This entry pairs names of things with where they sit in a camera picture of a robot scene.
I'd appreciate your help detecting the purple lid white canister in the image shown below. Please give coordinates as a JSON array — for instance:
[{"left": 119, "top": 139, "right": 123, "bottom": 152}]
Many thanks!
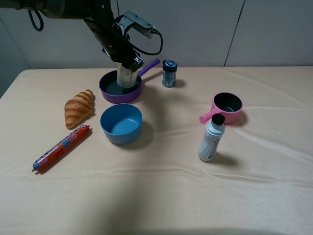
[{"left": 116, "top": 63, "right": 138, "bottom": 89}]

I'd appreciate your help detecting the blue lid dark jar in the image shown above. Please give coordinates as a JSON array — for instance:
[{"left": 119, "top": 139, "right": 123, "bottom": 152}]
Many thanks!
[{"left": 162, "top": 60, "right": 178, "bottom": 88}]

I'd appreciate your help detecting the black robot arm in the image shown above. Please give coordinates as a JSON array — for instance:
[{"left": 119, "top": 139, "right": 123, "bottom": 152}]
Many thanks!
[{"left": 0, "top": 0, "right": 143, "bottom": 72}]

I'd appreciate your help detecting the golden croissant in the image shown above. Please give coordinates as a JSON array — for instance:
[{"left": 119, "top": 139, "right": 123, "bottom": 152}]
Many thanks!
[{"left": 64, "top": 89, "right": 94, "bottom": 130}]

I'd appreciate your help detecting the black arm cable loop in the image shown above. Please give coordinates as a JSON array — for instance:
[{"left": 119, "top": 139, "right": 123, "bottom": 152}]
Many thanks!
[{"left": 28, "top": 9, "right": 44, "bottom": 32}]

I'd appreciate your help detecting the orange wrapped sausage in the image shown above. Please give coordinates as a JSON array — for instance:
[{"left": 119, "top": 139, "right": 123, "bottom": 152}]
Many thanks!
[{"left": 32, "top": 125, "right": 91, "bottom": 172}]

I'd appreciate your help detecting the blue plastic bowl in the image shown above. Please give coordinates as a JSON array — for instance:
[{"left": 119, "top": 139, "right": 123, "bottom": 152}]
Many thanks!
[{"left": 100, "top": 103, "right": 143, "bottom": 144}]

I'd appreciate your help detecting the pink saucepan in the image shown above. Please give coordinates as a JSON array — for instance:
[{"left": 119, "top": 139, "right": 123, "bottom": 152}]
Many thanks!
[{"left": 199, "top": 92, "right": 243, "bottom": 124}]

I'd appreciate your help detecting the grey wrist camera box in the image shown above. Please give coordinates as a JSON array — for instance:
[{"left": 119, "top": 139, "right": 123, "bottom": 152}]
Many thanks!
[{"left": 115, "top": 10, "right": 155, "bottom": 39}]

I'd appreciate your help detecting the white bottle black cap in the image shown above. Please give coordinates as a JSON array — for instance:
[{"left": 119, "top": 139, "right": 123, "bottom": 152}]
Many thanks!
[{"left": 198, "top": 114, "right": 225, "bottom": 162}]

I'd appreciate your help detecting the purple frying pan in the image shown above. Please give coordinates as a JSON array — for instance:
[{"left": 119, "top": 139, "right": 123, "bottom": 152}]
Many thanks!
[{"left": 99, "top": 58, "right": 160, "bottom": 104}]

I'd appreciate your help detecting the black camera cable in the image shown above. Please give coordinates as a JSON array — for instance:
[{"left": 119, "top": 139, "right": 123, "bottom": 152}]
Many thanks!
[{"left": 133, "top": 28, "right": 164, "bottom": 55}]

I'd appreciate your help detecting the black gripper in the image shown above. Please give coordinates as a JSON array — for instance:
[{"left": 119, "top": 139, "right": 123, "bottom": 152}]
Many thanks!
[{"left": 84, "top": 0, "right": 144, "bottom": 72}]

